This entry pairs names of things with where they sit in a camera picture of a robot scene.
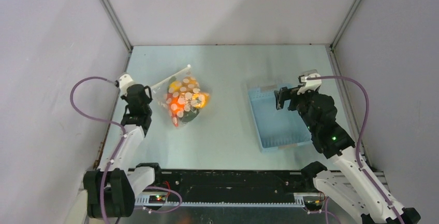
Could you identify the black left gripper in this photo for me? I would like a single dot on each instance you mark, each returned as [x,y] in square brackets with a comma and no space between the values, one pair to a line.
[123,97]

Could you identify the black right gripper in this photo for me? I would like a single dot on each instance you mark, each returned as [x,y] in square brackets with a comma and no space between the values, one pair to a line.
[286,96]

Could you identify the orange yellow bell pepper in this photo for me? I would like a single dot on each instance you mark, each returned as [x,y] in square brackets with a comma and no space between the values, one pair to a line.
[174,86]

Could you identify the clear dotted zip top bag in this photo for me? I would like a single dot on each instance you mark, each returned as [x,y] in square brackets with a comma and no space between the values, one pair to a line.
[190,86]

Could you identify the dark green avocado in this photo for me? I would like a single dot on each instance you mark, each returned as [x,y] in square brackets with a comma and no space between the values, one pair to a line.
[189,116]

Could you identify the yellow lemon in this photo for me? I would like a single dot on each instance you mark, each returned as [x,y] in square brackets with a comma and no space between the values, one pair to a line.
[200,100]

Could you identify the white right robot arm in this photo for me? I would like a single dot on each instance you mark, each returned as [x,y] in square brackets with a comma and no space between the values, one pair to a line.
[367,200]

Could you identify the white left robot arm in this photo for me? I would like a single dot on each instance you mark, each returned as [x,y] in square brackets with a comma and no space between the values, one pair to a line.
[111,191]

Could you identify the light blue plastic basket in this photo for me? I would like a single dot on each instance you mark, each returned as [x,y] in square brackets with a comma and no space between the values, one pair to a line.
[276,129]

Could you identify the left circuit board with leds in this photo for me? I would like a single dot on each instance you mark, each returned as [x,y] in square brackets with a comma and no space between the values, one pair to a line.
[157,199]

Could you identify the circuit board with leds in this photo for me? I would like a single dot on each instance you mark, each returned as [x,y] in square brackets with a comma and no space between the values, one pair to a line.
[313,206]
[157,199]

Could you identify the right circuit board with leds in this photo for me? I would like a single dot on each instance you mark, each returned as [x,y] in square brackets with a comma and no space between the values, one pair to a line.
[313,206]

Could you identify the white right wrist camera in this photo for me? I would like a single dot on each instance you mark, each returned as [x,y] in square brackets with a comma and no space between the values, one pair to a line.
[309,81]

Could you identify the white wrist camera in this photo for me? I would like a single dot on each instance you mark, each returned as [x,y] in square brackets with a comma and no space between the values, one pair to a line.
[124,82]
[309,81]

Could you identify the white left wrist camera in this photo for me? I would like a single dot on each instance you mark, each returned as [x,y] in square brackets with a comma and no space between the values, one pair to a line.
[124,82]

